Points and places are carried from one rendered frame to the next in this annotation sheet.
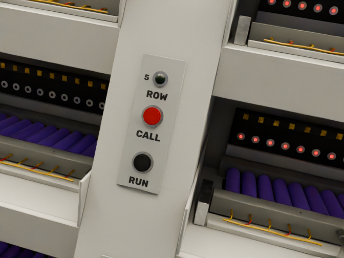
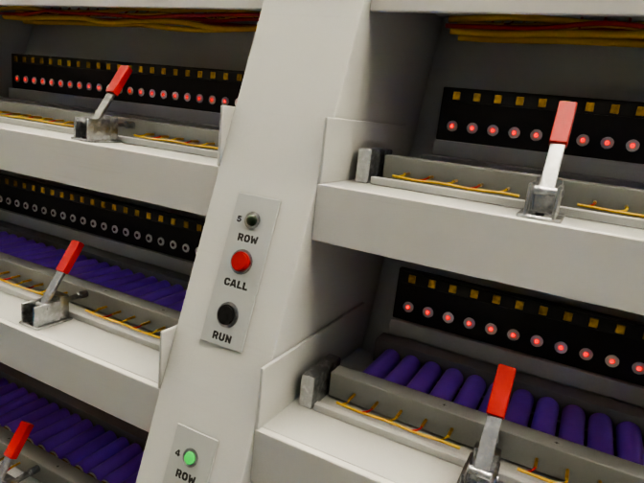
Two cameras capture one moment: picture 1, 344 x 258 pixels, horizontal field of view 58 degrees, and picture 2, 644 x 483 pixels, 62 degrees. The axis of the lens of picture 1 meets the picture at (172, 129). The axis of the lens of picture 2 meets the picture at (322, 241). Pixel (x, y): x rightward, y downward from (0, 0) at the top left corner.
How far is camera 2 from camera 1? 0.19 m
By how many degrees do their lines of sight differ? 18
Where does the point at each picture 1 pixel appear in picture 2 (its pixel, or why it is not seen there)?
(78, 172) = not seen: hidden behind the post
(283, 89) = (386, 232)
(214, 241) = (313, 425)
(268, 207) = (400, 393)
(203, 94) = (295, 237)
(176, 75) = (268, 216)
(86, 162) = not seen: hidden behind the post
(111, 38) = (211, 177)
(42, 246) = (125, 412)
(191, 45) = (287, 183)
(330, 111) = (442, 260)
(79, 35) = (182, 175)
